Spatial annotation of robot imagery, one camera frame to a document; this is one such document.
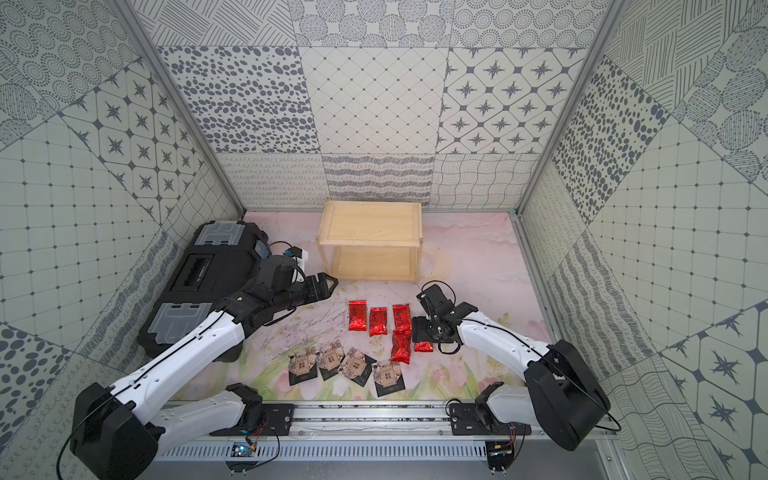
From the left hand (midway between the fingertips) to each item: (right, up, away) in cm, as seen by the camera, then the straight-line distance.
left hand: (327, 278), depth 79 cm
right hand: (+27, -18, +7) cm, 34 cm away
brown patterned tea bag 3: (+7, -25, +3) cm, 27 cm away
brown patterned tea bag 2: (-1, -24, +4) cm, 24 cm away
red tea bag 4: (+13, -14, +9) cm, 21 cm away
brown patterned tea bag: (-8, -25, +3) cm, 26 cm away
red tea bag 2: (+20, -20, +5) cm, 29 cm away
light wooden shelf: (+12, +10, +6) cm, 17 cm away
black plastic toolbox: (-33, +4, +6) cm, 34 cm away
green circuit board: (-19, -41, -8) cm, 46 cm away
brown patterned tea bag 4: (+16, -28, +2) cm, 33 cm away
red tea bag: (+26, -20, +5) cm, 34 cm away
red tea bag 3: (+21, -14, +11) cm, 27 cm away
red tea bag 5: (+7, -13, +11) cm, 19 cm away
